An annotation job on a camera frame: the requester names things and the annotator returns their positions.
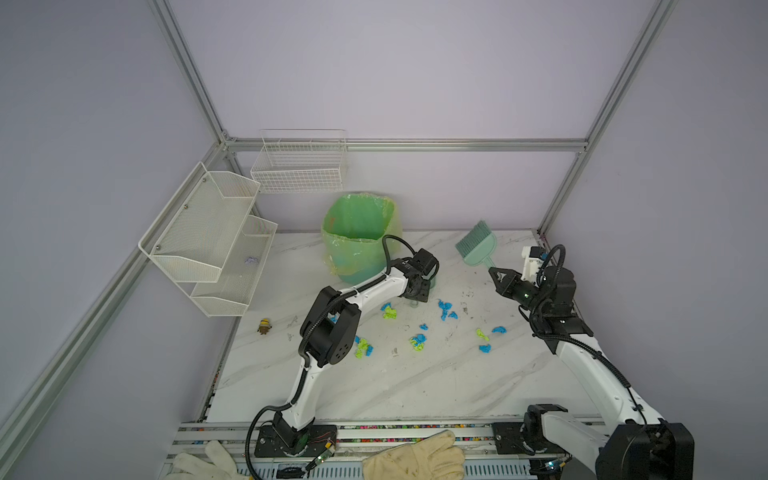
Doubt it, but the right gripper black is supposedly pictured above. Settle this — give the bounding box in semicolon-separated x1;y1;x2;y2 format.
488;265;548;316

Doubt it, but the green hand brush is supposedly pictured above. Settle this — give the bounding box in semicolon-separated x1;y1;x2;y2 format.
455;220;497;268

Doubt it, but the green plastic dustpan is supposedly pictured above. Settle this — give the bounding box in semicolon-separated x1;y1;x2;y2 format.
407;265;440;309

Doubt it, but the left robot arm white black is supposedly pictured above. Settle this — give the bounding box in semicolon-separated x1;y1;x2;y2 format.
272;249;439;448

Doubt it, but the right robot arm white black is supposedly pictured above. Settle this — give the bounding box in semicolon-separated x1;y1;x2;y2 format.
489;266;695;479

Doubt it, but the blue paper scrap cluster right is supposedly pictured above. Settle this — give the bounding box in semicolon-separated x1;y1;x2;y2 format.
438;299;458;321

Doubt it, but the green blue scrap centre top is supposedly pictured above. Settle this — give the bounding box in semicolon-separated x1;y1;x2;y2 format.
381;303;398;319

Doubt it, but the blue green scrap centre bottom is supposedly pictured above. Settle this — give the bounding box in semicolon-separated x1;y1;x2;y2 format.
409;334;426;351

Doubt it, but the green trash bin with bag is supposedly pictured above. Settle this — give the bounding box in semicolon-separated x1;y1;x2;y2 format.
321;193;402;285

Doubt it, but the green blue scrap left bottom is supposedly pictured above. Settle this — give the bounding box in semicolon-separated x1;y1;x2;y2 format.
354;336;374;359

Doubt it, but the small yellow toy figure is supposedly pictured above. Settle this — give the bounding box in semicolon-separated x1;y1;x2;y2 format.
257;319;272;335

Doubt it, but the beige work glove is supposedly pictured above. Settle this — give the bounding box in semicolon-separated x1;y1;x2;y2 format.
362;430;465;480

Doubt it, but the lower white mesh shelf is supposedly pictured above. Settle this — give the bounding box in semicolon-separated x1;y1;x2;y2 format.
191;215;278;318

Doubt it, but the white mesh shelf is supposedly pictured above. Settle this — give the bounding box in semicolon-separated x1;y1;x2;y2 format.
191;215;278;318
138;163;260;283

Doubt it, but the upper white mesh shelf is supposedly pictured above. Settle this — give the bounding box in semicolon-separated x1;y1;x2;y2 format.
138;163;260;283

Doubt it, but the white work glove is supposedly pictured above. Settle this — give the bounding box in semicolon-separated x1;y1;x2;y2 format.
164;440;250;480

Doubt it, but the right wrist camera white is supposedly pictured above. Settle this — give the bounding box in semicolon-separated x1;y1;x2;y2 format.
521;246;547;284

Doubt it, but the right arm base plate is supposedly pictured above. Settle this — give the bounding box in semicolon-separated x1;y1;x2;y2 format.
491;422;566;456

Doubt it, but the white wire basket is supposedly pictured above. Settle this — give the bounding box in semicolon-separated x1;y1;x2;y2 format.
250;129;348;194

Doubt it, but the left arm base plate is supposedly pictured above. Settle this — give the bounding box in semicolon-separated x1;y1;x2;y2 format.
251;424;338;459

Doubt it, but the aluminium rail front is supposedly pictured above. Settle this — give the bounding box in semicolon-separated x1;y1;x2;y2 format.
161;415;664;463

